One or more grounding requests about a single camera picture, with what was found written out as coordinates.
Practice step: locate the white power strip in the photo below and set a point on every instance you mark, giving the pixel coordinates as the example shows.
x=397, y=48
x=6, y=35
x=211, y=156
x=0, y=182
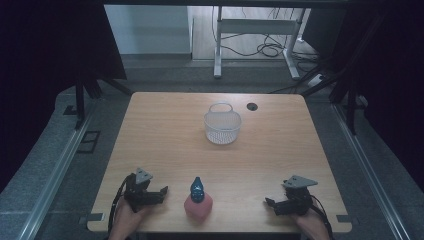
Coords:
x=316, y=80

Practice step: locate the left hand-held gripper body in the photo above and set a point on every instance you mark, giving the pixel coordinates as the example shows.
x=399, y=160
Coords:
x=140, y=193

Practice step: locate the black metal stand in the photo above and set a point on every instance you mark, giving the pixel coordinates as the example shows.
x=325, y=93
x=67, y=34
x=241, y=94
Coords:
x=350, y=100
x=80, y=100

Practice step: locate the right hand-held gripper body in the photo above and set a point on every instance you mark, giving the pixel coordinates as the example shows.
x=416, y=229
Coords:
x=298, y=196

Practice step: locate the white perforated plastic basket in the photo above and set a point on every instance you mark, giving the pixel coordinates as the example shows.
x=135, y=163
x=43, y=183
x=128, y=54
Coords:
x=222, y=125

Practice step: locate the aluminium floor rail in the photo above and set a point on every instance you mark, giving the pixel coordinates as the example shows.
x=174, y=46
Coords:
x=53, y=176
x=366, y=166

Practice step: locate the white desk frame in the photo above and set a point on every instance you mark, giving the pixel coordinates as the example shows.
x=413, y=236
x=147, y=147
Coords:
x=256, y=26

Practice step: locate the pink soft block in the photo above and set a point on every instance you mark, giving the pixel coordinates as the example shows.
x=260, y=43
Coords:
x=199, y=210

